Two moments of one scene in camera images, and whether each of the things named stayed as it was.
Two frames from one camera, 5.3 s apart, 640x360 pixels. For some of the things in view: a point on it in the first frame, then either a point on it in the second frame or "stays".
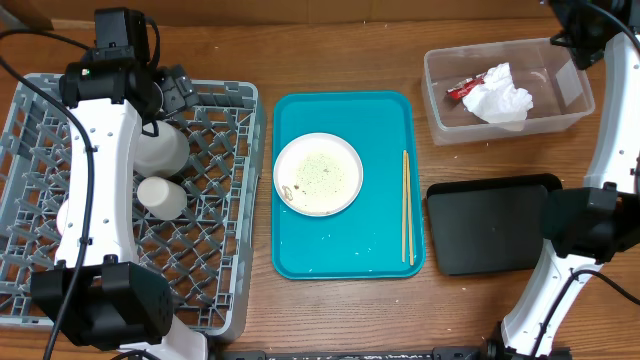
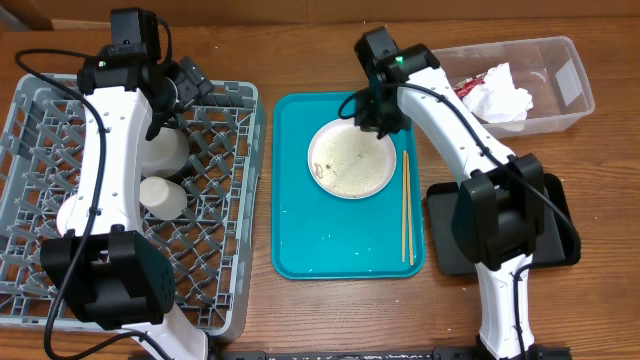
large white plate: x=318 y=174 to x=351 y=163
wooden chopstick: x=410 y=217 stays
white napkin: x=499 y=100 stays
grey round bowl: x=164 y=154 stays
